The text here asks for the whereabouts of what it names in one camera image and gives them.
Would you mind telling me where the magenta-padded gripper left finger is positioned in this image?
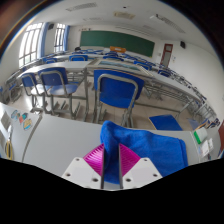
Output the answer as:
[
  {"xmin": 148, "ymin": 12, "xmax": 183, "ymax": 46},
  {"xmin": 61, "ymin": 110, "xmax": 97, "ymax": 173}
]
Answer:
[{"xmin": 61, "ymin": 143, "xmax": 106, "ymax": 190}]

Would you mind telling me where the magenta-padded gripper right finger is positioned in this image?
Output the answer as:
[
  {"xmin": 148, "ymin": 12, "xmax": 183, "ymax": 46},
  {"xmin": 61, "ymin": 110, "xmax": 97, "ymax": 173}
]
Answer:
[{"xmin": 118, "ymin": 143, "xmax": 164, "ymax": 190}]

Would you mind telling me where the blue towel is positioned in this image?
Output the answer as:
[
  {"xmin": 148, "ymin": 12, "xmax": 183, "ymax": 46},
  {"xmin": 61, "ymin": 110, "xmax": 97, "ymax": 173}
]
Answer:
[{"xmin": 99, "ymin": 120, "xmax": 189, "ymax": 185}]

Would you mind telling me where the blue chair seat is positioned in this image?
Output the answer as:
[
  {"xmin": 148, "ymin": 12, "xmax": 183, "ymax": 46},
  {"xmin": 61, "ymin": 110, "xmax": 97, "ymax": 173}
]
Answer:
[{"xmin": 148, "ymin": 114, "xmax": 184, "ymax": 132}]

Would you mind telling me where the yellow and blue sticker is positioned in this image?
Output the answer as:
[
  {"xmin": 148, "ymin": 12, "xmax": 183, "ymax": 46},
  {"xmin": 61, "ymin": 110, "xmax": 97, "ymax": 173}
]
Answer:
[{"xmin": 22, "ymin": 118, "xmax": 33, "ymax": 132}]

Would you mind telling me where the green and white box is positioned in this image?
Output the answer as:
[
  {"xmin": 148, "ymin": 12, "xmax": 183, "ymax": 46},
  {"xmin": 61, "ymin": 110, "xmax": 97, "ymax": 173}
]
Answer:
[{"xmin": 193, "ymin": 127, "xmax": 209, "ymax": 145}]

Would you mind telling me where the orange sticker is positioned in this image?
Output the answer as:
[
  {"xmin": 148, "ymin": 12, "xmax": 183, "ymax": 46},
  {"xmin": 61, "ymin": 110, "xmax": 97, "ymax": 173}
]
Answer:
[{"xmin": 18, "ymin": 112, "xmax": 29, "ymax": 124}]

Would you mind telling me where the round blue sticker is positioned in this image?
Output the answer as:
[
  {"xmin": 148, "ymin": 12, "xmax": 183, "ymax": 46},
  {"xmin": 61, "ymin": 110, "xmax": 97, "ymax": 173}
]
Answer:
[{"xmin": 10, "ymin": 109, "xmax": 21, "ymax": 122}]

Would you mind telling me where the grey card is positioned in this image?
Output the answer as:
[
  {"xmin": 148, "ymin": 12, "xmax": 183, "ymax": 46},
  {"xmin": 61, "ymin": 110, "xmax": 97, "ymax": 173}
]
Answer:
[{"xmin": 0, "ymin": 110, "xmax": 12, "ymax": 131}]

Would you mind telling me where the long grey desk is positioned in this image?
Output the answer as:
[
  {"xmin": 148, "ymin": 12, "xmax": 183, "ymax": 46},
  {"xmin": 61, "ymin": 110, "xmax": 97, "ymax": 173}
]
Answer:
[{"xmin": 16, "ymin": 59, "xmax": 208, "ymax": 116}]

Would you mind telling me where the group of blue chairs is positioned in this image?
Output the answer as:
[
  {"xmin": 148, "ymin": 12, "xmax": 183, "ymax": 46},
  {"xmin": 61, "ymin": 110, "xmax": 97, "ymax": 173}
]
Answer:
[{"xmin": 41, "ymin": 49, "xmax": 174, "ymax": 78}]

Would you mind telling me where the brown door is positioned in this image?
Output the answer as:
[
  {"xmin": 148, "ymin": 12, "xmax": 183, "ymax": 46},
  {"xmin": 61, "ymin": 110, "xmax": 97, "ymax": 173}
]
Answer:
[{"xmin": 159, "ymin": 43, "xmax": 174, "ymax": 67}]

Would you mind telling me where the orange box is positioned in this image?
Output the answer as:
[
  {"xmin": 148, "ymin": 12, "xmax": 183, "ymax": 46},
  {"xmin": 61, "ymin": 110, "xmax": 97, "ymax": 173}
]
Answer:
[{"xmin": 109, "ymin": 45, "xmax": 128, "ymax": 54}]

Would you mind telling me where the green blackboard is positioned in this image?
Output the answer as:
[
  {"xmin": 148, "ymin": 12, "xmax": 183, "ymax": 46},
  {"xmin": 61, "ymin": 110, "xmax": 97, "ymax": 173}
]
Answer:
[{"xmin": 79, "ymin": 30, "xmax": 156, "ymax": 58}]

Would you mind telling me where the narrow window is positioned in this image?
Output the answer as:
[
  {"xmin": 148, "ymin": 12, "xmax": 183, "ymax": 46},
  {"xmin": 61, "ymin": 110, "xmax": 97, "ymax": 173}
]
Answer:
[{"xmin": 53, "ymin": 23, "xmax": 67, "ymax": 54}]

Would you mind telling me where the blue curtain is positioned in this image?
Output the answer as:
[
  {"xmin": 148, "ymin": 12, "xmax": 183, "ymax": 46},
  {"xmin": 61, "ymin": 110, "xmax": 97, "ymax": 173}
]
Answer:
[{"xmin": 39, "ymin": 22, "xmax": 50, "ymax": 59}]

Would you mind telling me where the large window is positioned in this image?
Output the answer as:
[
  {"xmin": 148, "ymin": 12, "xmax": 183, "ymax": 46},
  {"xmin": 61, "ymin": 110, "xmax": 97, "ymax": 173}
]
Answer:
[{"xmin": 18, "ymin": 22, "xmax": 44, "ymax": 69}]

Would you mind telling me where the ceiling air conditioner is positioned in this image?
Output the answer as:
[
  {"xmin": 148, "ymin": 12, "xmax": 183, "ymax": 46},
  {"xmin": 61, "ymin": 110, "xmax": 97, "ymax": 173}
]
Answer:
[{"xmin": 113, "ymin": 11, "xmax": 137, "ymax": 20}]

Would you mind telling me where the group of ceiling lights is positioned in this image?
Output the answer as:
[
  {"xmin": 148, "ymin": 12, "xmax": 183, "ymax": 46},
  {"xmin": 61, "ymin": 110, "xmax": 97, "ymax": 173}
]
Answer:
[{"xmin": 64, "ymin": 2, "xmax": 188, "ymax": 34}]

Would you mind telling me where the blue chair with grey frame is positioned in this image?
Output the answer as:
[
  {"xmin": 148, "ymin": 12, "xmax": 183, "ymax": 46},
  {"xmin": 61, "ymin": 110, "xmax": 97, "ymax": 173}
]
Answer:
[
  {"xmin": 20, "ymin": 72, "xmax": 48, "ymax": 114},
  {"xmin": 37, "ymin": 67, "xmax": 83, "ymax": 119},
  {"xmin": 91, "ymin": 69, "xmax": 146, "ymax": 129}
]

